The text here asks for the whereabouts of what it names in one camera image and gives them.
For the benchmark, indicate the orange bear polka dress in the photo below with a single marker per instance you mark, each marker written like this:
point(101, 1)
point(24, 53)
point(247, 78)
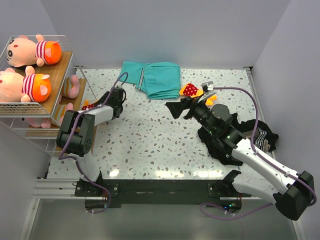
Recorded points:
point(88, 105)
point(190, 90)

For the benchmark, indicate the black-haired doll orange pants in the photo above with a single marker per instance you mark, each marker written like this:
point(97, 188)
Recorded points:
point(21, 51)

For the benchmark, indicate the orange bear polka dress back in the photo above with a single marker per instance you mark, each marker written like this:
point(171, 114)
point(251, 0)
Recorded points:
point(190, 90)

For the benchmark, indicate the pink pig striped shirt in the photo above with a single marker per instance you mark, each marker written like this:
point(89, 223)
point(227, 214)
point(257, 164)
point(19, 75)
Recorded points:
point(71, 87)

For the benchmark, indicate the folded teal cloth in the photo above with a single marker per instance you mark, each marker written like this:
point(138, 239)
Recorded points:
point(159, 80)

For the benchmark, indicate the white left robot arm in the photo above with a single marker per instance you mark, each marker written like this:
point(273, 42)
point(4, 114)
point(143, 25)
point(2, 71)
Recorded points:
point(76, 135)

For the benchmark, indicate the black printed garment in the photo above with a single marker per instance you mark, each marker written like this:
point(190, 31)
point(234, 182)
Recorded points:
point(263, 138)

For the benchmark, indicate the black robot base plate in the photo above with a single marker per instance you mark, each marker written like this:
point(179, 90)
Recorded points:
point(113, 193)

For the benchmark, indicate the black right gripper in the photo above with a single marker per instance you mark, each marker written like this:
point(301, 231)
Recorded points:
point(176, 108)

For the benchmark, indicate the pink pig toy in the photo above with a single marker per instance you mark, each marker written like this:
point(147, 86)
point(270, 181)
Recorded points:
point(56, 118)

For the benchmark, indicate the face-up doll orange hat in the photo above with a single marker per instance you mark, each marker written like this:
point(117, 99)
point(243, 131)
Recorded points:
point(16, 88)

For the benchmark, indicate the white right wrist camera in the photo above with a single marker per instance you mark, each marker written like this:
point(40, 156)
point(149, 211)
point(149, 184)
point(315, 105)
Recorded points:
point(209, 92)

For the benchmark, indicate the white wire wooden shelf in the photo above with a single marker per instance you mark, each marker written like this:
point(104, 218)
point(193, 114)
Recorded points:
point(12, 115)

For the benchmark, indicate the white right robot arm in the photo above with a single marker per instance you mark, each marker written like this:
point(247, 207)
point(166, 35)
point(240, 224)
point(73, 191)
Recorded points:
point(290, 191)

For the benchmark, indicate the orange bear polka dress front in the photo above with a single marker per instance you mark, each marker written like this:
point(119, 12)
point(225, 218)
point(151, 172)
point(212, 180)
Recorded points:
point(88, 105)

